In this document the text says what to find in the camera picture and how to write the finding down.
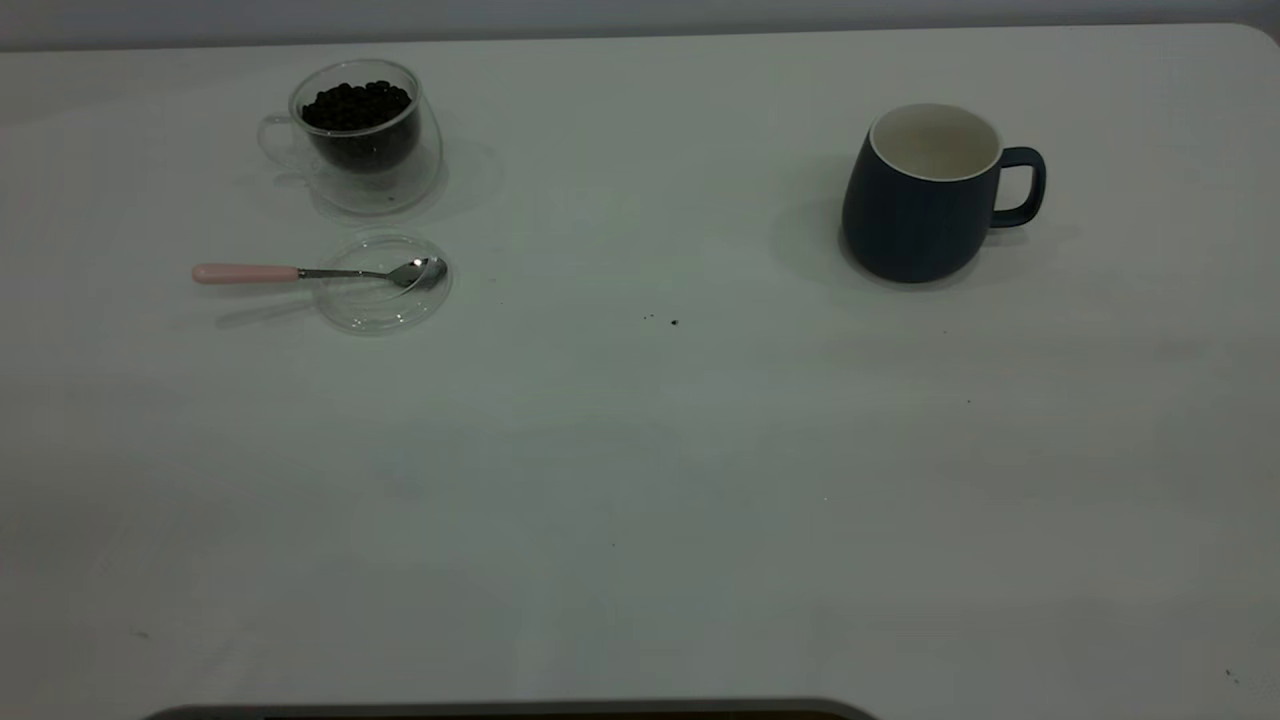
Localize dark roasted coffee beans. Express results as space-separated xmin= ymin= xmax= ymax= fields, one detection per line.
xmin=300 ymin=80 xmax=421 ymax=173

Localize dark grey-blue ceramic mug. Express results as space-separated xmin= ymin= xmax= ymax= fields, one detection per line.
xmin=840 ymin=102 xmax=1047 ymax=285

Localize clear round glass lid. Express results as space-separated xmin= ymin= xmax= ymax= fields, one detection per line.
xmin=315 ymin=230 xmax=454 ymax=335

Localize pink handled metal spoon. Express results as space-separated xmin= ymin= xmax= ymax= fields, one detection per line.
xmin=192 ymin=257 xmax=448 ymax=291

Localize clear double-wall glass cup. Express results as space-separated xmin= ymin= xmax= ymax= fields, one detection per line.
xmin=257 ymin=57 xmax=444 ymax=216

